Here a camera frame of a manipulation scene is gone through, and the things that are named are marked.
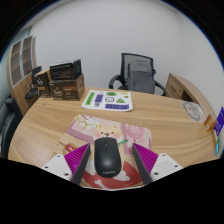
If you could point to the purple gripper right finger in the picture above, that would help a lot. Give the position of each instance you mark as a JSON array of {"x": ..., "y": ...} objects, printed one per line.
[{"x": 153, "y": 166}]

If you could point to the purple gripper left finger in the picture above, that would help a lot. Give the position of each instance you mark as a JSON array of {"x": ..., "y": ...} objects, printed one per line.
[{"x": 70, "y": 167}]

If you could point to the black computer mouse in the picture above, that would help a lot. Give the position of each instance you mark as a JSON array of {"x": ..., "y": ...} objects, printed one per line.
[{"x": 107, "y": 159}]

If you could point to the pink cartoon mouse pad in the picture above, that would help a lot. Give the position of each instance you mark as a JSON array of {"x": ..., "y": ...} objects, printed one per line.
[{"x": 86, "y": 129}]

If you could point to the green card box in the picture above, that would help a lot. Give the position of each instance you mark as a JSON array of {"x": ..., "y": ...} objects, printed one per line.
[{"x": 217, "y": 146}]

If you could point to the orange cardboard box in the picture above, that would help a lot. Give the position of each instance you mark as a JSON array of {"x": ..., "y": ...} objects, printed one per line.
[{"x": 210, "y": 122}]

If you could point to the white sticker sheet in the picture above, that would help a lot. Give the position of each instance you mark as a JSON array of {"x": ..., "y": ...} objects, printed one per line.
[{"x": 108, "y": 100}]

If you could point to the brown cardboard box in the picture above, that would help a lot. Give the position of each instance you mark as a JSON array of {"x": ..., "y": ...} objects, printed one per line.
[{"x": 68, "y": 89}]

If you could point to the purple standing card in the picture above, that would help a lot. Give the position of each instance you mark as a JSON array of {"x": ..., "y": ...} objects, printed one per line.
[{"x": 220, "y": 122}]

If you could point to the black sofa chair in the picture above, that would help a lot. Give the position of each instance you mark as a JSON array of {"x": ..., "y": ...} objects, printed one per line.
[{"x": 10, "y": 117}]

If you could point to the wooden side desk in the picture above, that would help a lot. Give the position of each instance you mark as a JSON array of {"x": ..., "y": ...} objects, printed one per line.
[{"x": 180, "y": 88}]

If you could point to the black side chair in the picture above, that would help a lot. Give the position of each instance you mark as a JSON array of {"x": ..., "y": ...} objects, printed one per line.
[{"x": 32, "y": 87}]

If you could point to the small dark brown box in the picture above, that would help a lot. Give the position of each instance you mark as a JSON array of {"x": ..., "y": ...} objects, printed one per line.
[{"x": 43, "y": 84}]

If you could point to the black mesh office chair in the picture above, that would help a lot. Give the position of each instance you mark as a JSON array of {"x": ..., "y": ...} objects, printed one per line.
[{"x": 137, "y": 74}]

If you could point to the black box on top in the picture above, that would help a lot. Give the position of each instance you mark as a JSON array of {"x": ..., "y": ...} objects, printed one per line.
[{"x": 66, "y": 71}]

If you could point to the wooden bookshelf cabinet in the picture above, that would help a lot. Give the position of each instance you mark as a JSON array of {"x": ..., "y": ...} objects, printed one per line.
[{"x": 20, "y": 63}]

